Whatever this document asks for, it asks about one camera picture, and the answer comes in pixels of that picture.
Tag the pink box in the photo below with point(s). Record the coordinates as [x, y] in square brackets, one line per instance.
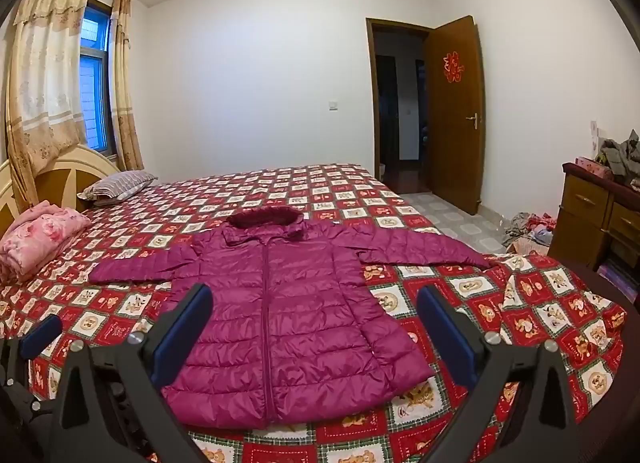
[592, 168]

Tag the window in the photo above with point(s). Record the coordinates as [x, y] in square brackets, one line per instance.
[92, 73]

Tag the wooden dresser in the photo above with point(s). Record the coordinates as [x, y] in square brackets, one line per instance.
[580, 213]

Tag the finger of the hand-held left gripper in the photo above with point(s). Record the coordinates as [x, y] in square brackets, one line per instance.
[42, 337]

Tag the red paper door decoration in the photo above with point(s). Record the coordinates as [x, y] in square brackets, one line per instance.
[451, 68]

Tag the red checked printed bedspread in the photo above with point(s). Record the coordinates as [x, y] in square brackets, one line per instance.
[350, 193]

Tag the wide beige floral curtain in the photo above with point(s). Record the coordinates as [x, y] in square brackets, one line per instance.
[45, 68]

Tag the narrow beige floral curtain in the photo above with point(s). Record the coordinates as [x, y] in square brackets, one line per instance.
[122, 93]

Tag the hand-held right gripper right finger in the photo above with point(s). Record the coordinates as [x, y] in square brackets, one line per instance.
[447, 340]

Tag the brown wooden door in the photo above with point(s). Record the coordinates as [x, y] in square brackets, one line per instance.
[455, 153]

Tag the brown door frame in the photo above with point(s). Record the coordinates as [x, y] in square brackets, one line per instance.
[370, 93]

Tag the colourful clothes pile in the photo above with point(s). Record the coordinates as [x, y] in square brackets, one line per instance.
[527, 233]

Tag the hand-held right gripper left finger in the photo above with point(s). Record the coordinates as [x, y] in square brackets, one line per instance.
[181, 338]

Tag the wooden headboard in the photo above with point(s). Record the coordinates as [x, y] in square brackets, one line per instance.
[60, 178]

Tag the pink folded quilt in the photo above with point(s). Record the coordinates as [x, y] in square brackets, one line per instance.
[35, 238]

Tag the grey clothes pile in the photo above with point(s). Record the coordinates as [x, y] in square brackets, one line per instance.
[620, 155]

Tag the purple puffer jacket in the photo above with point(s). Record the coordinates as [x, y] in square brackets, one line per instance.
[280, 318]

